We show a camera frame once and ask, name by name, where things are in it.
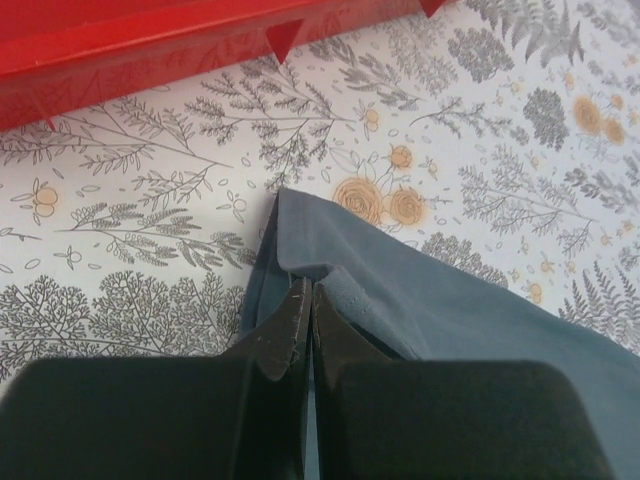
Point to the dark blue t-shirt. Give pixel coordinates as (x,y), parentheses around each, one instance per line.
(421,308)

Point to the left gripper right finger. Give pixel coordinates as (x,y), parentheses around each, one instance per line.
(383,418)

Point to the floral table mat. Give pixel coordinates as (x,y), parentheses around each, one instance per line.
(500,137)

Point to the red plastic bin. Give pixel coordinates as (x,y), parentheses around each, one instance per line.
(60,56)

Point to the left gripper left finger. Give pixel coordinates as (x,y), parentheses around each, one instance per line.
(238,415)

